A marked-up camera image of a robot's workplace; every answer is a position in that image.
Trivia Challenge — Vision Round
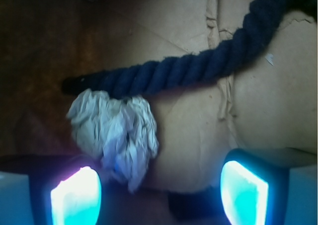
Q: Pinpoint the brown paper bag container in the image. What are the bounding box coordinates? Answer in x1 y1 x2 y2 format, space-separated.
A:
0 0 318 225

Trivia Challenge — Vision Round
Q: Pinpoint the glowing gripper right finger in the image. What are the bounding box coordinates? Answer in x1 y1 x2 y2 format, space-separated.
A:
220 149 289 225

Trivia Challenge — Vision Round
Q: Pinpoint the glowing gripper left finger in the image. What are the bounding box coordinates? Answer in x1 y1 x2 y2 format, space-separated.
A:
29 157 102 225

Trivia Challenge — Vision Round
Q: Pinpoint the dark blue thick rope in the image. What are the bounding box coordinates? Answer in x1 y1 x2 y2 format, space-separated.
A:
61 0 318 98

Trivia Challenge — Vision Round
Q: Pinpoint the white paper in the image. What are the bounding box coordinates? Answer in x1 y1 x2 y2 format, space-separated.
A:
66 89 159 193

